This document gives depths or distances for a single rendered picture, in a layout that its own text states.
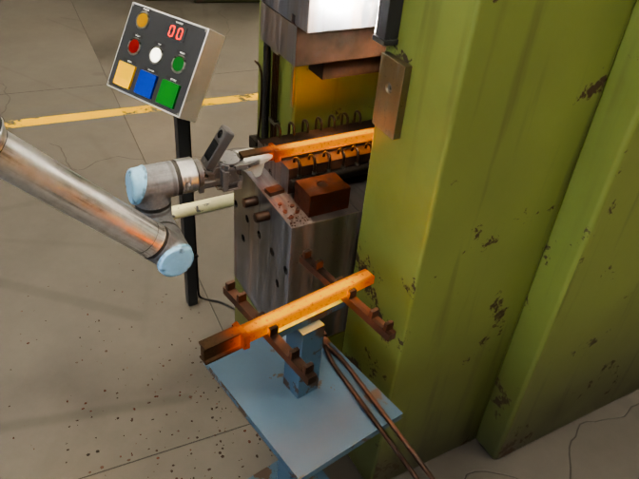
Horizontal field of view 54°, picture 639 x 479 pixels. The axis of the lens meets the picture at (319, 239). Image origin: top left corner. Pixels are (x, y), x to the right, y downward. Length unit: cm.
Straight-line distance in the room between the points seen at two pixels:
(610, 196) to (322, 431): 88
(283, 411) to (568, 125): 92
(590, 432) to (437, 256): 124
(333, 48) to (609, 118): 66
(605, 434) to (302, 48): 176
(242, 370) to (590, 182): 96
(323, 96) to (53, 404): 141
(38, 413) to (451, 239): 156
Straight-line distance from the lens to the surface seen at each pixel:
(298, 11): 149
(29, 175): 133
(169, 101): 200
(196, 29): 200
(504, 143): 143
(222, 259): 292
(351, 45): 159
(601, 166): 163
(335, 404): 151
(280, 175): 171
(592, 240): 173
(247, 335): 125
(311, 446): 143
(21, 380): 254
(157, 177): 157
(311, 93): 191
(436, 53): 130
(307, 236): 160
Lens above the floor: 183
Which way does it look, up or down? 37 degrees down
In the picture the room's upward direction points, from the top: 6 degrees clockwise
